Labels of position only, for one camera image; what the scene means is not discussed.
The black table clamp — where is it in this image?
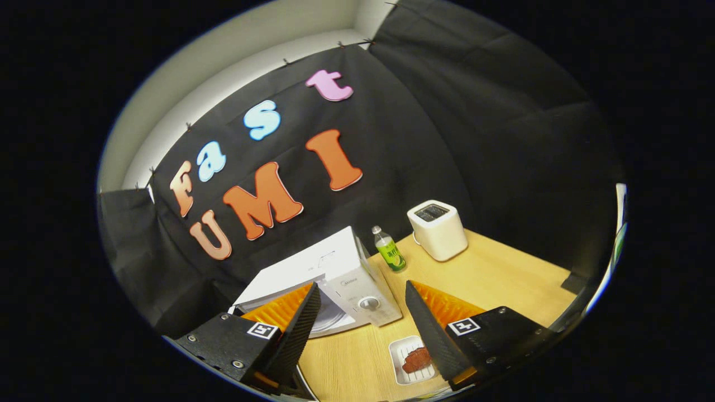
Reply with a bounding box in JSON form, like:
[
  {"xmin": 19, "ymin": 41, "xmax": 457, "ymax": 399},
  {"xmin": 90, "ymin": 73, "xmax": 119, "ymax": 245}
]
[{"xmin": 561, "ymin": 272, "xmax": 587, "ymax": 295}]

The white microwave oven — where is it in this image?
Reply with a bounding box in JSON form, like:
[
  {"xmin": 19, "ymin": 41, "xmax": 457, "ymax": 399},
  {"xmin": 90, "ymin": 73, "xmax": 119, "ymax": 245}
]
[{"xmin": 228, "ymin": 226, "xmax": 403, "ymax": 339}]

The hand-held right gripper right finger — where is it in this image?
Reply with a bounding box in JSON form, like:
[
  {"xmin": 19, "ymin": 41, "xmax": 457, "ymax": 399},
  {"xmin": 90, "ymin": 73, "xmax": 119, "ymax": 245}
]
[{"xmin": 404, "ymin": 280, "xmax": 559, "ymax": 391}]

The black backdrop cloth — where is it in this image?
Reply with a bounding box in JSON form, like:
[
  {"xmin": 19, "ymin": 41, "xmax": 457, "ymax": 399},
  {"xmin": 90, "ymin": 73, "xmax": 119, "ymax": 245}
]
[{"xmin": 98, "ymin": 0, "xmax": 623, "ymax": 338}]

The white ribbed tray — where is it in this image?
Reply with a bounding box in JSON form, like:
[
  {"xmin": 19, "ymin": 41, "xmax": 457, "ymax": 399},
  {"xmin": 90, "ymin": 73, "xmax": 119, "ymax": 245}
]
[{"xmin": 388, "ymin": 335, "xmax": 437, "ymax": 386}]

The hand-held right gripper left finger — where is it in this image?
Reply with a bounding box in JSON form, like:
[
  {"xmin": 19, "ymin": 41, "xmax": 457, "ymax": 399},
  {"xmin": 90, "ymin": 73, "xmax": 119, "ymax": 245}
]
[{"xmin": 162, "ymin": 282, "xmax": 323, "ymax": 398}]

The white toaster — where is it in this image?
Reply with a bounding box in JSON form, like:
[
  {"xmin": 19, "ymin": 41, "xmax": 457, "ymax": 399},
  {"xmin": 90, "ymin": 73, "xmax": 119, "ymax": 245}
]
[{"xmin": 407, "ymin": 200, "xmax": 469, "ymax": 262}]

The brown roast meat piece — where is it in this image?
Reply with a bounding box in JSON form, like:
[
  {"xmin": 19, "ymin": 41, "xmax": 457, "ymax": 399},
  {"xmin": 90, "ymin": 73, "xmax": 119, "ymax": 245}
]
[{"xmin": 401, "ymin": 346, "xmax": 432, "ymax": 375}]

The green label plastic bottle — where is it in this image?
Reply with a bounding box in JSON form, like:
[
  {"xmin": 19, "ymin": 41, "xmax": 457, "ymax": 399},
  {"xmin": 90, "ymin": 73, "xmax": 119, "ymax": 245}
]
[{"xmin": 371, "ymin": 226, "xmax": 407, "ymax": 273}]

